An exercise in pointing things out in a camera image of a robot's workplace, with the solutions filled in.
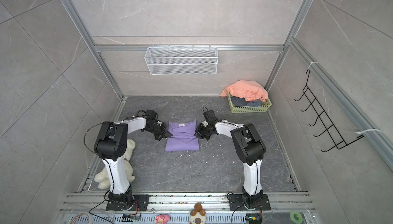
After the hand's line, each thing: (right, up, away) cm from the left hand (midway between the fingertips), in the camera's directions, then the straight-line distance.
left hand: (172, 131), depth 97 cm
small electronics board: (-15, -37, -27) cm, 48 cm away
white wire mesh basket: (+6, +47, +4) cm, 48 cm away
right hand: (+14, -1, -1) cm, 14 cm away
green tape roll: (+61, -35, -27) cm, 76 cm away
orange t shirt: (+55, +28, +11) cm, 63 cm away
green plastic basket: (+53, +14, +10) cm, 56 cm away
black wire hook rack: (+73, +2, -37) cm, 82 cm away
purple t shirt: (+7, -4, -2) cm, 9 cm away
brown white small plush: (+17, -34, -28) cm, 48 cm away
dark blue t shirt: (+49, +20, +16) cm, 56 cm away
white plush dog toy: (-29, -18, -26) cm, 43 cm away
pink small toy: (+1, -35, -30) cm, 46 cm away
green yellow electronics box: (+43, -37, -27) cm, 63 cm away
